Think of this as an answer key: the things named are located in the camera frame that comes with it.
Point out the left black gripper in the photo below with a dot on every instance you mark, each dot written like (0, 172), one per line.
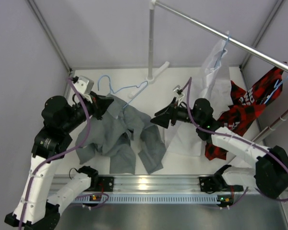
(100, 104)

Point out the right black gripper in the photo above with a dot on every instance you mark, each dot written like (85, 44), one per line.
(163, 120)

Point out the grey button shirt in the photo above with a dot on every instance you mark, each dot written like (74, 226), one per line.
(123, 134)

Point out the light blue hanger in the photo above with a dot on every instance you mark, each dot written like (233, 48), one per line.
(125, 90)

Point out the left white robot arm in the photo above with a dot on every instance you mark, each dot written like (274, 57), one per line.
(37, 210)

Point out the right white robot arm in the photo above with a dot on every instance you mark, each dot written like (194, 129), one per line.
(267, 172)

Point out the blue hanger under white shirt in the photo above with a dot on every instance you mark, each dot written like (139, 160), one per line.
(222, 53)

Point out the red black plaid shirt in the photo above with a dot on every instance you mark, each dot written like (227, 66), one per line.
(248, 105)

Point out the blue hanger under red shirt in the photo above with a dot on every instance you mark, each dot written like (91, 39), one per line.
(276, 86)

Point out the white rack foot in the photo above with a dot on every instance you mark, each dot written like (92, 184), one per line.
(150, 79)

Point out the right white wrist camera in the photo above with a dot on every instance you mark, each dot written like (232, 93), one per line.
(180, 94)

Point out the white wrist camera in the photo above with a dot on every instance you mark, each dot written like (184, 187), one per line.
(180, 94)
(83, 85)

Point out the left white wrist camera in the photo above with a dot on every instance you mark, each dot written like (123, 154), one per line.
(83, 85)

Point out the aluminium mounting rail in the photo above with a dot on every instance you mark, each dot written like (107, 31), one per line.
(141, 184)

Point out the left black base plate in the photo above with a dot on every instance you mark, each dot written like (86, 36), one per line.
(105, 184)

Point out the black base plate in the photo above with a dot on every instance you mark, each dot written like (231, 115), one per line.
(105, 184)
(208, 184)

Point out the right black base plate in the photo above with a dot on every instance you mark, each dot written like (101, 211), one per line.
(208, 184)

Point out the slotted grey cable duct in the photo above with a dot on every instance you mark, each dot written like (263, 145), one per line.
(150, 199)

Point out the white rack upright post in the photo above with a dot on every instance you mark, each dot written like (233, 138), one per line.
(151, 31)

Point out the silver clothes rack rail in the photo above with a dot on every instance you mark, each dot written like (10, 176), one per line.
(249, 49)

